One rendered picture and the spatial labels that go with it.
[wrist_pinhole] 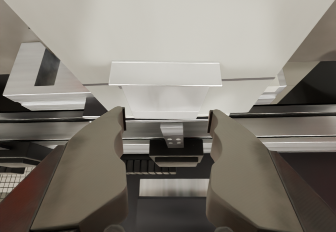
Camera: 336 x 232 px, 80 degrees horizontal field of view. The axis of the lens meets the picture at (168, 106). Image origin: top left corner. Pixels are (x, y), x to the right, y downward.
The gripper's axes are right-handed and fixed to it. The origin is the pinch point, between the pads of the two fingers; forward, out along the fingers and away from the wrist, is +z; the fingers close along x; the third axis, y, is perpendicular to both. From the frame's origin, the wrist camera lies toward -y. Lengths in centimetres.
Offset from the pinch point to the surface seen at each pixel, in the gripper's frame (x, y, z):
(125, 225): -12, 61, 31
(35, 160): -32, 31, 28
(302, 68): 131, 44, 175
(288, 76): 126, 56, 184
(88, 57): -6.2, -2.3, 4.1
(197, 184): 4.2, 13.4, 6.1
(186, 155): 5.1, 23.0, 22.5
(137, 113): -3.5, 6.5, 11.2
